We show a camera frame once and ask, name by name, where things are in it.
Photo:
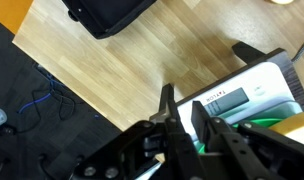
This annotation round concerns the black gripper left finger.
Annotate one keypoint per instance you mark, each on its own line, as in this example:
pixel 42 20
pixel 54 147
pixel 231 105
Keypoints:
pixel 167 103

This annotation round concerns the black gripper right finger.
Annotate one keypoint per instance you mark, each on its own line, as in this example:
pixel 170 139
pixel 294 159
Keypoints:
pixel 200 116

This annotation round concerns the white kitchen scale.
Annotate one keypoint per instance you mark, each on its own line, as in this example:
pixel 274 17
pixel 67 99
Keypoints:
pixel 258 81

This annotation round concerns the black box with red light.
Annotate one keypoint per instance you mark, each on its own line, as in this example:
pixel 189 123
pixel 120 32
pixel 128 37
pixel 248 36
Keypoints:
pixel 112 13

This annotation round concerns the orange sofa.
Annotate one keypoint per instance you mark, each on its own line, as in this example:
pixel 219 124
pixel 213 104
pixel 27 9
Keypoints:
pixel 5 10

